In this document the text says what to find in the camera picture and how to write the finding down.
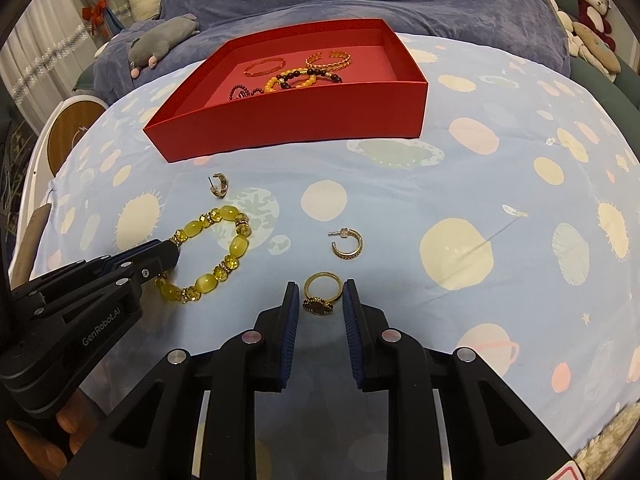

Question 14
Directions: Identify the gold ring with brown stone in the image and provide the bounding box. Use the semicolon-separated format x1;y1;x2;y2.
303;270;347;317

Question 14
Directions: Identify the smooth gold bangle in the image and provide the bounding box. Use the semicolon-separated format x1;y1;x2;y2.
244;57;287;79

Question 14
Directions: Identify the brown cardboard sheet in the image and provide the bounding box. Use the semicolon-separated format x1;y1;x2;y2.
10;203;52;287

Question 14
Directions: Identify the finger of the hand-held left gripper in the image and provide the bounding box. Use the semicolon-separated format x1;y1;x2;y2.
10;239;180;312
30;259;179;326

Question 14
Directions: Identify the small garnet bead bracelet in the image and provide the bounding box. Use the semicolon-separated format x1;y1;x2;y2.
229;84;264;103

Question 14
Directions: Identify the white stand with wooden disc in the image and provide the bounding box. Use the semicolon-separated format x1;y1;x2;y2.
9;99;109;283

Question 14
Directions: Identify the person's left hand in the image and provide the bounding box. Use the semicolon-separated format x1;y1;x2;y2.
5;389;108;480

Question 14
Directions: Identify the red monkey plush toy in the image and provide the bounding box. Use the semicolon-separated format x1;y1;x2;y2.
571;0;617;52

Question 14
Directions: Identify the yellow-green cat eye bracelet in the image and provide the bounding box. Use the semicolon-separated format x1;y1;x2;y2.
155;205;252;306

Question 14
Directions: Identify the red cardboard box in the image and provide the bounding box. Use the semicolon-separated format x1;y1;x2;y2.
142;18;429;163

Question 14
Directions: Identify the white curtain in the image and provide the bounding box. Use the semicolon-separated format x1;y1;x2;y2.
0;0;108;117

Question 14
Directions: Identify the blue planet print bedsheet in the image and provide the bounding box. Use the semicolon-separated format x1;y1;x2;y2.
37;34;640;480

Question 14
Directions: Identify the red ribbon bow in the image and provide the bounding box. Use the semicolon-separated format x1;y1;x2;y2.
81;0;109;37

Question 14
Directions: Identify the teal bed frame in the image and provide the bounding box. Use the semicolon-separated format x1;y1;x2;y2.
505;0;640;141

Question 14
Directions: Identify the speckled beige rug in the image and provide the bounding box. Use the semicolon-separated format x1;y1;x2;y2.
574;402;640;478

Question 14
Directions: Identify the beige plush toy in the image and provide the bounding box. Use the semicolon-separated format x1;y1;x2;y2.
545;0;622;84

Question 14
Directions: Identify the grey plush toy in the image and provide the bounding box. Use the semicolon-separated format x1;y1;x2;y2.
128;13;201;80

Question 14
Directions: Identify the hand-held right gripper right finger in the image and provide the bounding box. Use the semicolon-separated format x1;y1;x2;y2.
341;280;576;480

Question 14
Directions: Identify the dark red bracelet gold charm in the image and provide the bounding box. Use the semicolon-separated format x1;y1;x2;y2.
277;68;345;90

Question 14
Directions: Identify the gold hoop earring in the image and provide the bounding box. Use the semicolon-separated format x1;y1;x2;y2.
328;227;365;262
207;173;231;199

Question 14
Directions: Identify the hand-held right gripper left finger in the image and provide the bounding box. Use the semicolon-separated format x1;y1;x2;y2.
65;281;301;480

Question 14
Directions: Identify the yellow bead bracelet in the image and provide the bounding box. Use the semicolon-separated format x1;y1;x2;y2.
264;72;319;93

